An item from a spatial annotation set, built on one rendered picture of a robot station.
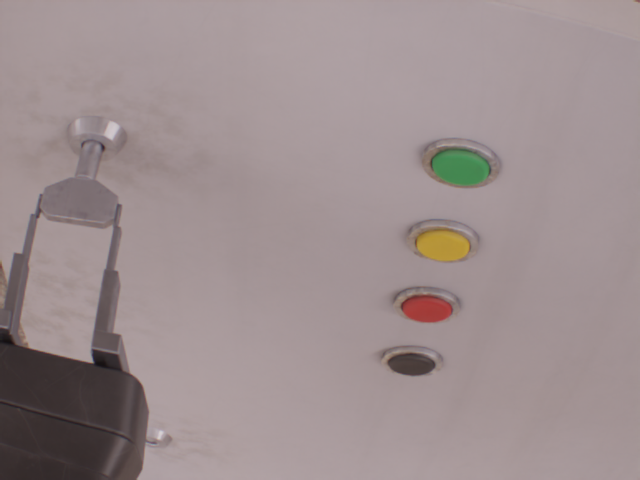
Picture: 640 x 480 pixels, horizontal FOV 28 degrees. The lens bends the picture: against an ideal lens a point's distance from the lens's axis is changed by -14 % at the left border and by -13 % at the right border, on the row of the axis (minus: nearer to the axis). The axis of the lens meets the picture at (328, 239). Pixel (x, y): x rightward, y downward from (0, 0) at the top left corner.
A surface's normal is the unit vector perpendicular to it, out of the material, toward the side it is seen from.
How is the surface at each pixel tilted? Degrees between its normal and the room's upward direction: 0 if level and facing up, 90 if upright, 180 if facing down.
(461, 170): 90
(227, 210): 90
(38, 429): 3
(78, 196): 0
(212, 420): 90
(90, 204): 0
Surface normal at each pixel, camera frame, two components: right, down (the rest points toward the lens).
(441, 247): -0.12, 0.87
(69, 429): 0.04, -0.44
